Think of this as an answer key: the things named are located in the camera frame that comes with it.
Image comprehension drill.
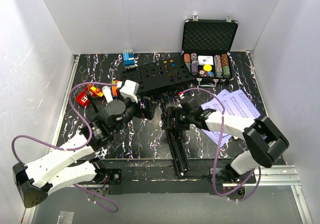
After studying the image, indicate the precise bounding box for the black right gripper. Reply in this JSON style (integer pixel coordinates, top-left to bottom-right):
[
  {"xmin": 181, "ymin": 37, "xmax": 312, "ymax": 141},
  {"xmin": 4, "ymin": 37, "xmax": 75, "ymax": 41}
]
[{"xmin": 161, "ymin": 106, "xmax": 194, "ymax": 131}]

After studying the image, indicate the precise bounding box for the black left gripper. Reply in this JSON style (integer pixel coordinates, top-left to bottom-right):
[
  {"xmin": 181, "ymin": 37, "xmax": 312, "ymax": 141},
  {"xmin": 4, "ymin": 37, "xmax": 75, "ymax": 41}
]
[{"xmin": 114, "ymin": 88, "xmax": 158, "ymax": 135}]

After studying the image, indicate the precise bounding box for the black tripod music stand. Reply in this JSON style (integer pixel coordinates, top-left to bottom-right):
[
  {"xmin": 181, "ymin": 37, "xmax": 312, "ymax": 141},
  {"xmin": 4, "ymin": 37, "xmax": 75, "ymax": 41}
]
[{"xmin": 120, "ymin": 55, "xmax": 193, "ymax": 176}]

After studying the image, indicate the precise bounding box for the sheet music page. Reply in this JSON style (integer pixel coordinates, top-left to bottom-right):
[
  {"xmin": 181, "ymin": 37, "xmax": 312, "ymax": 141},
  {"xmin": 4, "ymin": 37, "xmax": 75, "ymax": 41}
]
[
  {"xmin": 217, "ymin": 89, "xmax": 261, "ymax": 119},
  {"xmin": 201, "ymin": 99, "xmax": 232, "ymax": 146}
]

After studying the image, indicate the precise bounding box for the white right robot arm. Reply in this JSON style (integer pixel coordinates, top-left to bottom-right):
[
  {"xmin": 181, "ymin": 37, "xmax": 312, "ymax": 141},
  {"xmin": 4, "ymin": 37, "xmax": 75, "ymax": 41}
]
[{"xmin": 161, "ymin": 96, "xmax": 290, "ymax": 183}]

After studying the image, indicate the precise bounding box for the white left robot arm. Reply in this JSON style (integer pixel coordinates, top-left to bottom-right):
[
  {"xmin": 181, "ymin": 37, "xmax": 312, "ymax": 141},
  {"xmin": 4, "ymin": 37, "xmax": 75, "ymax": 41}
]
[{"xmin": 12, "ymin": 96, "xmax": 157, "ymax": 209}]

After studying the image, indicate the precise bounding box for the orange blue toy car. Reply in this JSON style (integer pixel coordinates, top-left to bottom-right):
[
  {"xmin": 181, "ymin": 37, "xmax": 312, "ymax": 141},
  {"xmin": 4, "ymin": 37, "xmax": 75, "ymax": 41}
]
[{"xmin": 110, "ymin": 80, "xmax": 123, "ymax": 99}]

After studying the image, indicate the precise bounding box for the blue white brick stack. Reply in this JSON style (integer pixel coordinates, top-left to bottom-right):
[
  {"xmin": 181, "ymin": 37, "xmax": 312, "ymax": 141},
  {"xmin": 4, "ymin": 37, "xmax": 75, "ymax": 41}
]
[{"xmin": 122, "ymin": 48, "xmax": 138, "ymax": 69}]

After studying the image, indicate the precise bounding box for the yellow dealer chip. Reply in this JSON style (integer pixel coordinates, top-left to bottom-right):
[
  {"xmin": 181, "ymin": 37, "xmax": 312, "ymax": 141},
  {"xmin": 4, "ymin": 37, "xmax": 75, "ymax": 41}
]
[{"xmin": 203, "ymin": 64, "xmax": 213, "ymax": 72}]

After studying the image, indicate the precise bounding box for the red toy brick house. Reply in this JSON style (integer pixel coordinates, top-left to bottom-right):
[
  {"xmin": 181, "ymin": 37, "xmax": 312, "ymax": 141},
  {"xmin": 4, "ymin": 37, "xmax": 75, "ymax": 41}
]
[{"xmin": 75, "ymin": 84, "xmax": 104, "ymax": 107}]

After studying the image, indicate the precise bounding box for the playing card deck box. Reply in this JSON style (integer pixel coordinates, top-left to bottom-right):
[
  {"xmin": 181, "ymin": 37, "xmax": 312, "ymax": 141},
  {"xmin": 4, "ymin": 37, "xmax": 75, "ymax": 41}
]
[{"xmin": 198, "ymin": 55, "xmax": 214, "ymax": 65}]

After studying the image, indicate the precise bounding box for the black poker chip case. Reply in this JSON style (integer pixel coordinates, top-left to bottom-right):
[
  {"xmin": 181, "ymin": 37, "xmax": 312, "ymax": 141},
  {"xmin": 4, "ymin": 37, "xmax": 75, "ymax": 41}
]
[{"xmin": 181, "ymin": 16, "xmax": 239, "ymax": 83}]

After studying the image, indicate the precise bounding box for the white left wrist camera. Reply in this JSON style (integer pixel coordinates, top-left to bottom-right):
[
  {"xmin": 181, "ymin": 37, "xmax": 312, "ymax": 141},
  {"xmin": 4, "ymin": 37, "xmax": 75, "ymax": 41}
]
[{"xmin": 119, "ymin": 80, "xmax": 139, "ymax": 104}]

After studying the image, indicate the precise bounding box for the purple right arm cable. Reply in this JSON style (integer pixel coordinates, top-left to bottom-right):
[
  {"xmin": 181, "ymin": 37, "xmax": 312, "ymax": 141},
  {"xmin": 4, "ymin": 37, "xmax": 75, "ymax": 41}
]
[{"xmin": 178, "ymin": 87, "xmax": 262, "ymax": 202}]

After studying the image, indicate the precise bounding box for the yellow blue brick frame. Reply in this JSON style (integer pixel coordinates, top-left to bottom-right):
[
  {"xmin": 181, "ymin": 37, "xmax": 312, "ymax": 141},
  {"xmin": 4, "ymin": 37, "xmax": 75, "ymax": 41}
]
[{"xmin": 163, "ymin": 59, "xmax": 178, "ymax": 77}]

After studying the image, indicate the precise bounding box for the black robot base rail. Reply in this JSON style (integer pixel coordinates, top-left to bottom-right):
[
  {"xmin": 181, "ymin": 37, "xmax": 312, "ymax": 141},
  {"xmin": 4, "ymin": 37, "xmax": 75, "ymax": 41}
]
[{"xmin": 77, "ymin": 158, "xmax": 253, "ymax": 196}]

